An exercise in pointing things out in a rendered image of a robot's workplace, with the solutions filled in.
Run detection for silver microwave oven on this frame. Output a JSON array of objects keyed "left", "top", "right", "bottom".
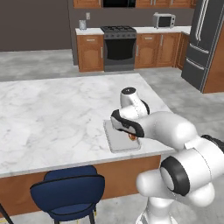
[{"left": 152, "top": 11, "right": 177, "bottom": 30}]

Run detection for wide wooden base cupboard run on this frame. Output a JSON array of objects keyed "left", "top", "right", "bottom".
[{"left": 134, "top": 31, "right": 191, "bottom": 71}]

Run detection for grey rectangular plate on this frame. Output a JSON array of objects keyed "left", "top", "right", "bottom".
[{"left": 102, "top": 119, "right": 142, "bottom": 154}]

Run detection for wooden island counter base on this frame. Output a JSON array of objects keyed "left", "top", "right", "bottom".
[{"left": 0, "top": 154, "right": 162, "bottom": 219}]

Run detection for black range hood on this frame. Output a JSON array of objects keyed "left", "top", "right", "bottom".
[{"left": 101, "top": 0, "right": 137, "bottom": 9}]

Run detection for black chair leg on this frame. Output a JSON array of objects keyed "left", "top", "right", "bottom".
[{"left": 0, "top": 203, "right": 14, "bottom": 224}]

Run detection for dark grey fridge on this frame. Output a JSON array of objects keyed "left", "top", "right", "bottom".
[{"left": 180, "top": 0, "right": 224, "bottom": 92}]

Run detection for black oven with hob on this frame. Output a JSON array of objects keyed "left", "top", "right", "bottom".
[{"left": 100, "top": 24, "right": 138, "bottom": 73}]

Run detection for wooden wall cupboards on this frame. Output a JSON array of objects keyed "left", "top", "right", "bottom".
[{"left": 73, "top": 0, "right": 198, "bottom": 10}]

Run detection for narrow wooden base cupboard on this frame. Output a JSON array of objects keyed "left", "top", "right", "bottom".
[{"left": 75, "top": 34, "right": 105, "bottom": 74}]

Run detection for wooden fridge side panel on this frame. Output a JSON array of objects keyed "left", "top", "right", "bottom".
[{"left": 202, "top": 27, "right": 224, "bottom": 95}]

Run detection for blue upholstered chair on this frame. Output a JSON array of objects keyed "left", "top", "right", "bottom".
[{"left": 29, "top": 164, "right": 106, "bottom": 224}]

